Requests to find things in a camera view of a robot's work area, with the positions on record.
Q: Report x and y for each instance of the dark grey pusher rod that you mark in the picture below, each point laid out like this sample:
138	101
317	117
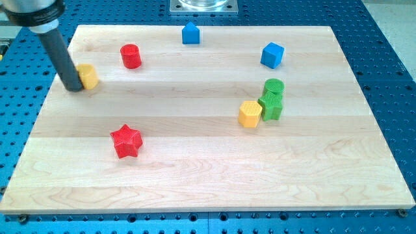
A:
56	49

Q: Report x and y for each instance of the yellow heart block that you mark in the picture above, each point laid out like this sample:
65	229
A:
88	75

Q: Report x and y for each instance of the yellow hexagon block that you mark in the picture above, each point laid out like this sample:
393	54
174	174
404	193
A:
249	114

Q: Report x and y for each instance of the red cylinder block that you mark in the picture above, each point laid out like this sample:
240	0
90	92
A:
131	56

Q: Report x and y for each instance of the red star block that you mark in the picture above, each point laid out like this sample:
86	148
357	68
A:
126	141

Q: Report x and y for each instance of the blue pentagon house block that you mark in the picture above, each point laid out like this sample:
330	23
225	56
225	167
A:
190	34

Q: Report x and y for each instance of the light wooden board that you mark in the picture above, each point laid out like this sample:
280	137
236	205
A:
326	152

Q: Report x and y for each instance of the blue cube block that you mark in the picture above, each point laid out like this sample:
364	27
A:
272	55

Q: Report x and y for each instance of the green star block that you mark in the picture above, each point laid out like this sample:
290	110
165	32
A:
272	105

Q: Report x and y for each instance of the green cylinder block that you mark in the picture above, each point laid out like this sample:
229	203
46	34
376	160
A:
274	86

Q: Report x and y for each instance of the blue perforated table plate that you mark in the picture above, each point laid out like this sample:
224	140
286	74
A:
26	75

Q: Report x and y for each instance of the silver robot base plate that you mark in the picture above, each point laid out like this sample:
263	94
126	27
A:
203	7

